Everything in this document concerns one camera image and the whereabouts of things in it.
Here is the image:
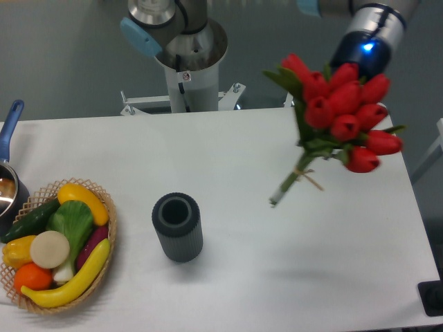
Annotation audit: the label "woven wicker basket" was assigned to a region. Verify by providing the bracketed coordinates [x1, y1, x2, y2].
[1, 178, 117, 315]

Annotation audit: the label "purple sweet potato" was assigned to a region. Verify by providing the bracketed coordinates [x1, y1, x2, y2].
[75, 225, 108, 271]

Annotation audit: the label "black box at table edge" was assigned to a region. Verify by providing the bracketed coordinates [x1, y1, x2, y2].
[417, 280, 442, 317]

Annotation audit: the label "yellow squash upper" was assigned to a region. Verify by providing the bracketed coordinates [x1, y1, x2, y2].
[57, 183, 109, 226]

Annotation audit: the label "green cucumber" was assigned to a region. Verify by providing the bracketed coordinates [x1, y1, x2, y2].
[1, 199, 60, 243]

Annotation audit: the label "yellow banana squash lower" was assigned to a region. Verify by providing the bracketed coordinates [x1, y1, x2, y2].
[21, 239, 111, 308]

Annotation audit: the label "orange fruit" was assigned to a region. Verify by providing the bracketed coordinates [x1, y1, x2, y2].
[14, 263, 53, 293]

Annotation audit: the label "dark grey ribbed vase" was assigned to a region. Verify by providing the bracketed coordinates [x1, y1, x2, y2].
[152, 192, 204, 263]

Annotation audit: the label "beige round mushroom cap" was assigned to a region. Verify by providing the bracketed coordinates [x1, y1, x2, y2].
[30, 230, 70, 269]

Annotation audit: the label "white frame at right edge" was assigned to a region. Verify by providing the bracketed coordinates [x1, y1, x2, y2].
[410, 118, 442, 185]

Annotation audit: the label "yellow bell pepper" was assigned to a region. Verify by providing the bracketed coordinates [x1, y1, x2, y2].
[2, 235, 37, 269]

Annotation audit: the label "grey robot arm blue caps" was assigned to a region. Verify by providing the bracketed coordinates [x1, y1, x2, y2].
[297, 0, 422, 79]

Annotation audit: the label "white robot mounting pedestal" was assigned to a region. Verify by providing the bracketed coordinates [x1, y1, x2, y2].
[120, 18, 246, 113]

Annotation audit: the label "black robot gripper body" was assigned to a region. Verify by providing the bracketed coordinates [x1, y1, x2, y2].
[329, 31, 393, 80]

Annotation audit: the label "red tulip bouquet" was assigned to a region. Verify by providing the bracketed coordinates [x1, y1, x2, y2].
[264, 53, 403, 207]

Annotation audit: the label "blue handled saucepan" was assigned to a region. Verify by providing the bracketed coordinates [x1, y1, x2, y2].
[1, 100, 29, 236]

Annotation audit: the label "green leafy bok choy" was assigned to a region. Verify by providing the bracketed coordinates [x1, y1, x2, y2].
[46, 201, 93, 286]

